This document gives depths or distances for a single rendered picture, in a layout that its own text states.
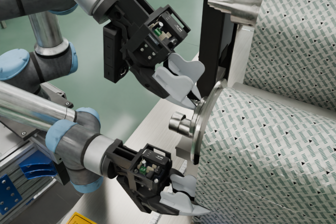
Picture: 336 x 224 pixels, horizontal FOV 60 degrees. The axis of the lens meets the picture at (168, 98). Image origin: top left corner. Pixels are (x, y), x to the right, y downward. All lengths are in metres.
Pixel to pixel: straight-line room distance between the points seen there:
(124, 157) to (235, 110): 0.25
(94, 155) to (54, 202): 1.11
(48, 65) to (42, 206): 0.83
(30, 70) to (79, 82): 1.58
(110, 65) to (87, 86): 2.10
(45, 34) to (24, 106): 0.36
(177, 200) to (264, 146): 0.21
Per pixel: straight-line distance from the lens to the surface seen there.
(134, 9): 0.42
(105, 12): 0.43
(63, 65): 1.10
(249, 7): 0.61
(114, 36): 0.46
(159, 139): 0.91
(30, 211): 1.70
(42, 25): 1.02
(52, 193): 1.71
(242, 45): 1.37
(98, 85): 2.58
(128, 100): 2.39
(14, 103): 0.73
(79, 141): 0.61
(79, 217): 0.78
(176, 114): 0.56
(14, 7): 0.54
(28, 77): 1.10
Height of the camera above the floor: 1.60
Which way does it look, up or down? 42 degrees down
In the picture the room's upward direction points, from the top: straight up
